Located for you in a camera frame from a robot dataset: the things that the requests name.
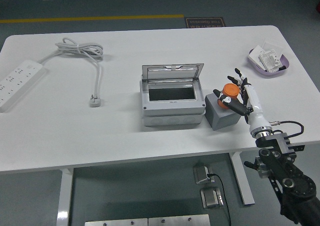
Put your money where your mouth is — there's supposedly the white power strip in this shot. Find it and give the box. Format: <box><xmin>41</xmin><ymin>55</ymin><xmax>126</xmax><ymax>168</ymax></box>
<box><xmin>0</xmin><ymin>59</ymin><xmax>47</xmax><ymax>113</ymax></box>

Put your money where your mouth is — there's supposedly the black floor cable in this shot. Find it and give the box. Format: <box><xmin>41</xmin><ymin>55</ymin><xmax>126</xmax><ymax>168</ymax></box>
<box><xmin>207</xmin><ymin>173</ymin><xmax>232</xmax><ymax>226</ymax></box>

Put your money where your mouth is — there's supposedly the transparent hinged box lid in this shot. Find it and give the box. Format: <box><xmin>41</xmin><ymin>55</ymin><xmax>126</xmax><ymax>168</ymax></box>
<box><xmin>141</xmin><ymin>63</ymin><xmax>205</xmax><ymax>82</ymax></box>

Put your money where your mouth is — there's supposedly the purple plastic tray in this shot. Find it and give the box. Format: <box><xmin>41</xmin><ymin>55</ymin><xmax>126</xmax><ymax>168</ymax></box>
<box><xmin>247</xmin><ymin>46</ymin><xmax>293</xmax><ymax>78</ymax></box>

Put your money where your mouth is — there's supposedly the orange cylindrical battery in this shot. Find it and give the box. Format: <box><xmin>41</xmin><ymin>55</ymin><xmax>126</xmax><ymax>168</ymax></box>
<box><xmin>216</xmin><ymin>83</ymin><xmax>241</xmax><ymax>110</ymax></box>

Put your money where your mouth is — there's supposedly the white printed module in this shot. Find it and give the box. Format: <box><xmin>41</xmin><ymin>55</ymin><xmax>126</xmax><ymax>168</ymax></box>
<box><xmin>258</xmin><ymin>50</ymin><xmax>283</xmax><ymax>73</ymax></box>

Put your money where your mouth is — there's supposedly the dark floor sign mat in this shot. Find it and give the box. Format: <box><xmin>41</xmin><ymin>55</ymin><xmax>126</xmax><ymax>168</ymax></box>
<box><xmin>184</xmin><ymin>16</ymin><xmax>227</xmax><ymax>29</ymax></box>

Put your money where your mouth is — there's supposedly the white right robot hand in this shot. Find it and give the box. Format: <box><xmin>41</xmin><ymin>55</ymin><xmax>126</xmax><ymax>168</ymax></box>
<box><xmin>212</xmin><ymin>67</ymin><xmax>273</xmax><ymax>137</ymax></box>

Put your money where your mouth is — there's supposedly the clear plastic bag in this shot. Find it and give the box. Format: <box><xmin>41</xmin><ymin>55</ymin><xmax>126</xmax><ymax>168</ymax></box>
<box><xmin>261</xmin><ymin>38</ymin><xmax>285</xmax><ymax>56</ymax></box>

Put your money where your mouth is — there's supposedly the grey cube holder block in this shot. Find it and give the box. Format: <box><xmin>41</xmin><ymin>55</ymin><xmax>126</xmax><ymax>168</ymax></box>
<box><xmin>204</xmin><ymin>92</ymin><xmax>242</xmax><ymax>131</ymax></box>

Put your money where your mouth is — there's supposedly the grey plastic junction box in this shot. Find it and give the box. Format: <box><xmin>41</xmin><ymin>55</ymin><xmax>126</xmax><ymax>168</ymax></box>
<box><xmin>139</xmin><ymin>79</ymin><xmax>206</xmax><ymax>127</ymax></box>

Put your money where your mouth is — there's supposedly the white power cord with plug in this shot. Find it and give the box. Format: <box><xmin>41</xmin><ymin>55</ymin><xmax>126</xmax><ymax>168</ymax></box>
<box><xmin>38</xmin><ymin>37</ymin><xmax>105</xmax><ymax>108</ymax></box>

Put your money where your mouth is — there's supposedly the white table leg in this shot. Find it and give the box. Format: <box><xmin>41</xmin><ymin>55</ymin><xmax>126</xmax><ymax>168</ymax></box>
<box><xmin>228</xmin><ymin>151</ymin><xmax>256</xmax><ymax>207</ymax></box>
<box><xmin>56</xmin><ymin>168</ymin><xmax>75</xmax><ymax>226</ymax></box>

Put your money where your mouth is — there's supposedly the metal floor socket box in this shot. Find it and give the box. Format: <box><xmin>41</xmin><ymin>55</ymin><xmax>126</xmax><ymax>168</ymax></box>
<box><xmin>192</xmin><ymin>162</ymin><xmax>215</xmax><ymax>186</ymax></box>
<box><xmin>199</xmin><ymin>187</ymin><xmax>224</xmax><ymax>210</ymax></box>

